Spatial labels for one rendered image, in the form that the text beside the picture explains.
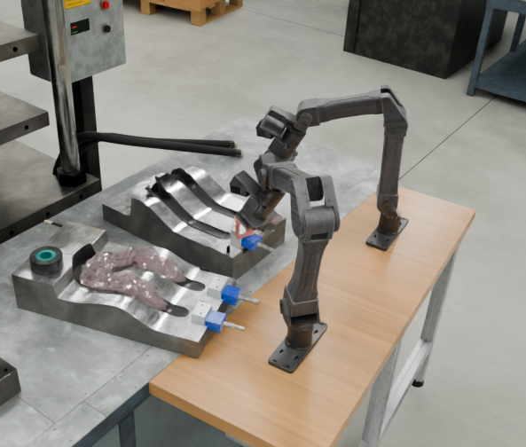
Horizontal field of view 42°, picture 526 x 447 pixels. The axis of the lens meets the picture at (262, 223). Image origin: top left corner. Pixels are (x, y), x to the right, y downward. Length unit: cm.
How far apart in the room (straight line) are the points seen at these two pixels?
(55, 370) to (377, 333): 79
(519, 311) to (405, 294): 145
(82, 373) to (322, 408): 56
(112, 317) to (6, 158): 105
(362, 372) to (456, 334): 145
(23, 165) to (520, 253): 244
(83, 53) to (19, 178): 47
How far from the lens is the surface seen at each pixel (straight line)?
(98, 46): 249
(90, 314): 176
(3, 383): 162
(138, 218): 205
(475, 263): 358
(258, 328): 178
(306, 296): 163
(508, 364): 306
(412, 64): 586
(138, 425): 182
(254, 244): 185
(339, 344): 176
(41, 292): 180
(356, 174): 249
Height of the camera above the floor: 199
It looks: 33 degrees down
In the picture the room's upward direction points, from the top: 4 degrees clockwise
